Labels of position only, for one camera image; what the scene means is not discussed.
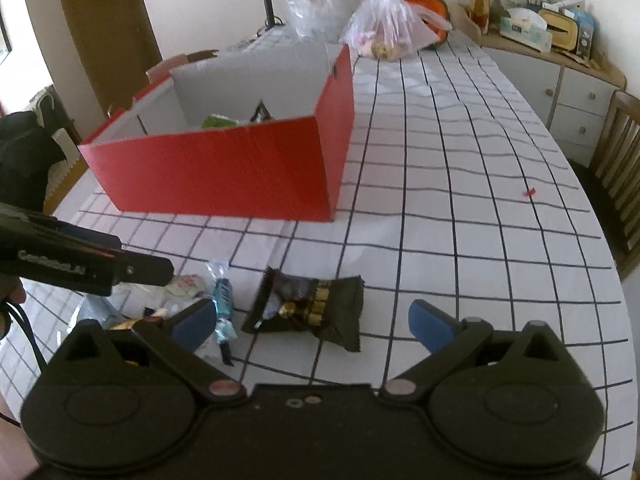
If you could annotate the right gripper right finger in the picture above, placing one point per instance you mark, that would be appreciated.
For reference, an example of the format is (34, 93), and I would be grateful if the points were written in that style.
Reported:
(451, 344)

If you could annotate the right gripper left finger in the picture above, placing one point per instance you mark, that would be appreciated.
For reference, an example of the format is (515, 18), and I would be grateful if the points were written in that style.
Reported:
(174, 342)

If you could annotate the blue candy wrapper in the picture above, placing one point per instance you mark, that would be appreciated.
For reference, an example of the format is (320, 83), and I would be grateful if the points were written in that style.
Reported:
(222, 299)

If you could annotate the black gold snack pack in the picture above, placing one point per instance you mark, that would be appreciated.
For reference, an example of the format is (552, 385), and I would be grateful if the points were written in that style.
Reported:
(329, 309)

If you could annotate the dark brown snack wrapper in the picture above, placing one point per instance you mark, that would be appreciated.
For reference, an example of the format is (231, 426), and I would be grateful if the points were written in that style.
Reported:
(261, 114)

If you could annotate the person's left hand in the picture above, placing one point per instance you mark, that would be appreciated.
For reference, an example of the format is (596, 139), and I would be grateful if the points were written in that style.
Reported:
(11, 290)

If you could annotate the black jacket on chair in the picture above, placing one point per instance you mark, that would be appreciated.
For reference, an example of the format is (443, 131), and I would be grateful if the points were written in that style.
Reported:
(27, 154)

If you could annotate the white grid tablecloth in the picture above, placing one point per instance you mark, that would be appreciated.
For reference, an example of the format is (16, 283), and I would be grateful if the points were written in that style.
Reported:
(453, 192)

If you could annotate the wooden chair with pink cloth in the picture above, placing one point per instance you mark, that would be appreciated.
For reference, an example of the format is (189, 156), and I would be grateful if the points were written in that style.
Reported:
(193, 58)

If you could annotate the red cardboard box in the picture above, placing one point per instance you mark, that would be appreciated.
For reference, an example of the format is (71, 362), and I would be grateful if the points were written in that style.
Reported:
(156, 157)

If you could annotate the wooden door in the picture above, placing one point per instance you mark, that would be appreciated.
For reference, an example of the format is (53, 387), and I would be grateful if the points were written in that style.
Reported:
(116, 45)

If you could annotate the wooden chair right side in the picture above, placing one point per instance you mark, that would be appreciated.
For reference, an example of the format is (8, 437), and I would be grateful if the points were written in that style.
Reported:
(614, 168)

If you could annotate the white sideboard cabinet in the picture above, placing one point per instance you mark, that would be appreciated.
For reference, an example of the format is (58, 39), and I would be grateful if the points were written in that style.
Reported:
(569, 98)

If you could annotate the pink plastic snack bag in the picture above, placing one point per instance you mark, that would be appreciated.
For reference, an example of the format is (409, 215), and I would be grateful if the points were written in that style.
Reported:
(386, 30)

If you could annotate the tissue box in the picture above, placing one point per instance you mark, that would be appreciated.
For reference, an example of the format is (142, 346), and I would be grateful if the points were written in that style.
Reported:
(526, 27)

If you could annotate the orange pouch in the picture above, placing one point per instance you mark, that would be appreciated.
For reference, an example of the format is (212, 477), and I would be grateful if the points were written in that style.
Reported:
(435, 15)

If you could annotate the amber liquid bottle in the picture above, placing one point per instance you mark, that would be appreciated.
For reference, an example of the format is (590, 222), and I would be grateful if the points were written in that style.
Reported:
(479, 12)

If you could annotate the clear plastic bag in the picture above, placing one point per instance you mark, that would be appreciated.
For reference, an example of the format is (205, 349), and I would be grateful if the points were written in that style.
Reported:
(320, 20)

